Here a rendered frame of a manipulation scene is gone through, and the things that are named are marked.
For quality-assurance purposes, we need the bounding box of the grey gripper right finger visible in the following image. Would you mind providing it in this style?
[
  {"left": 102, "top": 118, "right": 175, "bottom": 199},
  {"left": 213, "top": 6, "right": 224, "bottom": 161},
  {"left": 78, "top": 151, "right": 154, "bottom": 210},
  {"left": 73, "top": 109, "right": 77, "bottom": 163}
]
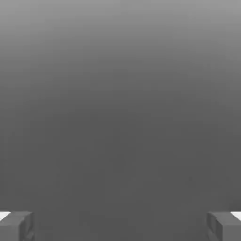
[{"left": 206, "top": 211, "right": 241, "bottom": 241}]

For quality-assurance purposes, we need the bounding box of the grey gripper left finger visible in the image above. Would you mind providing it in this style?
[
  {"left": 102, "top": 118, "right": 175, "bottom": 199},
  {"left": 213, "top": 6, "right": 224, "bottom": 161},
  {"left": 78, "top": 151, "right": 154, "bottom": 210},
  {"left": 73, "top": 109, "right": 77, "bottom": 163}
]
[{"left": 0, "top": 211, "right": 36, "bottom": 241}]

